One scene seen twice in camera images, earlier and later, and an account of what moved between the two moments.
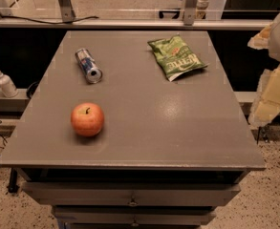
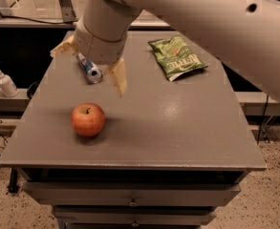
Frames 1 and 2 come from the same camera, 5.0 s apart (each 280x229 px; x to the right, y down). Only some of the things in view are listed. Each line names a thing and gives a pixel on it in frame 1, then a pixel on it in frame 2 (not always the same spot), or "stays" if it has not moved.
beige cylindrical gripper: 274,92 to 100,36
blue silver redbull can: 86,62 stays
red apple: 87,119 stays
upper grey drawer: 128,194 stays
